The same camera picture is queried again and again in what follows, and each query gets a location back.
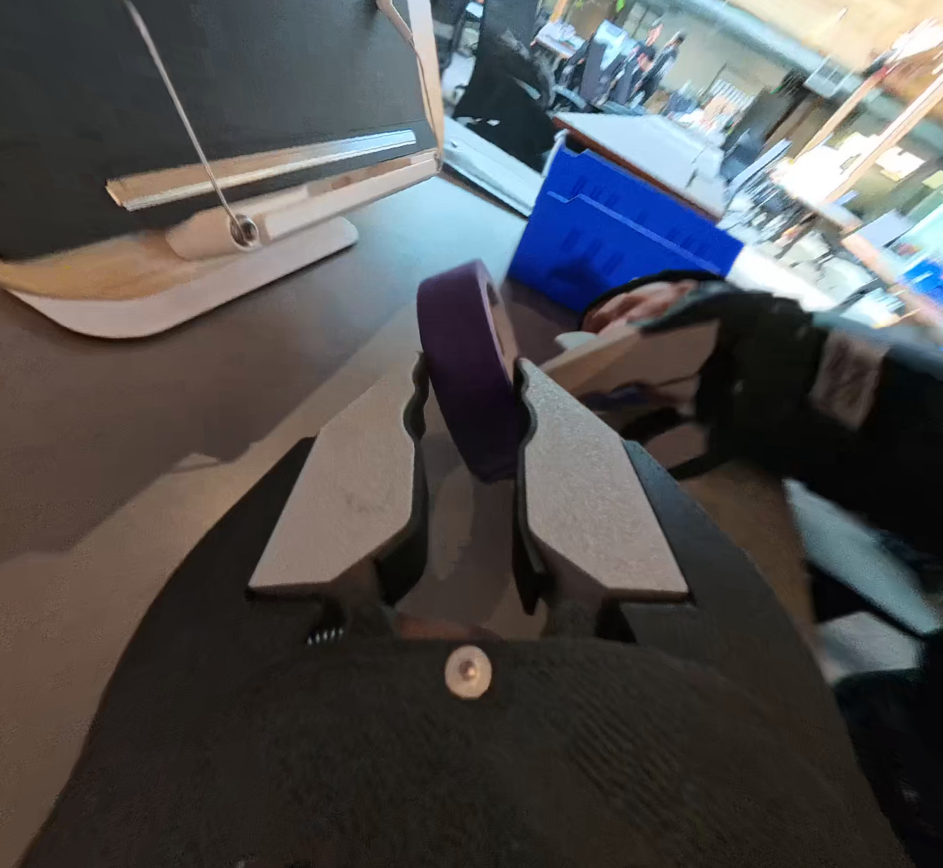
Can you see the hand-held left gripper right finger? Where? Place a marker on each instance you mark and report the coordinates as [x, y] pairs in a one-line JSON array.
[[589, 500]]

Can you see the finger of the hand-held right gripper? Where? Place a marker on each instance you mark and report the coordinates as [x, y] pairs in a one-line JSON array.
[[674, 450], [648, 360]]

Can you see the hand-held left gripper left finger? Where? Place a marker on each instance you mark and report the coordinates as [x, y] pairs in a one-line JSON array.
[[346, 492]]

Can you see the purple tape roll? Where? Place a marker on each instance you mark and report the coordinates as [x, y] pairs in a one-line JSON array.
[[460, 367]]

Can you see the person's right hand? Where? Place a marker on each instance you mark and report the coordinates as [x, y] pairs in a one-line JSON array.
[[633, 308]]

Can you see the blue plastic bin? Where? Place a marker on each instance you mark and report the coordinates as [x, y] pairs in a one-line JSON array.
[[611, 235]]

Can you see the wooden-edged table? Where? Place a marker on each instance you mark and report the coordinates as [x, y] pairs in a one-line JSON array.
[[641, 146]]

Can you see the black office chair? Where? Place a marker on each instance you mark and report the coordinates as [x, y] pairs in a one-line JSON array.
[[453, 6], [508, 73]]

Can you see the book stand with black board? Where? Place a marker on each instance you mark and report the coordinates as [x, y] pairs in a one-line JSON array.
[[221, 73]]

